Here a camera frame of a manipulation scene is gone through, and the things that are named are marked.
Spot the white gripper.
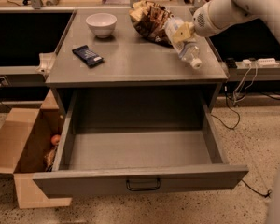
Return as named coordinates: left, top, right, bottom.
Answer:
left=172, top=1, right=228, bottom=44

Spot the clear plastic water bottle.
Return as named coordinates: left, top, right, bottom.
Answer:
left=164, top=17, right=203, bottom=69

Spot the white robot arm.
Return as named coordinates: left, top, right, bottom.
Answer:
left=168, top=0, right=280, bottom=45

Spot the grey open top drawer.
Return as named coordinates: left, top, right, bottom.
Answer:
left=34, top=89, right=248, bottom=198

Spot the brown chip bag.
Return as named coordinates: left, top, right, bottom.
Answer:
left=129, top=1, right=174, bottom=47

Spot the grey metal cabinet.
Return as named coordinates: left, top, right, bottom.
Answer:
left=46, top=7, right=227, bottom=105

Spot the white ceramic bowl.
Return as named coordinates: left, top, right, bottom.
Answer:
left=86, top=13, right=117, bottom=38

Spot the white power strip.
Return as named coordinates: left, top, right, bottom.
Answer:
left=242, top=57, right=280, bottom=68

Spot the dark blue snack bar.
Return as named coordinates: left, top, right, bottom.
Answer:
left=72, top=45, right=104, bottom=67

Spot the orange fruit in box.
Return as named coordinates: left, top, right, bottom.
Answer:
left=50, top=134, right=61, bottom=146

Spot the open cardboard box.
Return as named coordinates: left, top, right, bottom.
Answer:
left=0, top=91, right=72, bottom=209

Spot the black cable near cabinet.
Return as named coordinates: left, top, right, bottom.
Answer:
left=210, top=93, right=242, bottom=131

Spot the black drawer handle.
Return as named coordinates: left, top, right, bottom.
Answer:
left=126, top=178, right=161, bottom=192

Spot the black floor cable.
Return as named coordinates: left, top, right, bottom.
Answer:
left=241, top=178, right=273, bottom=200

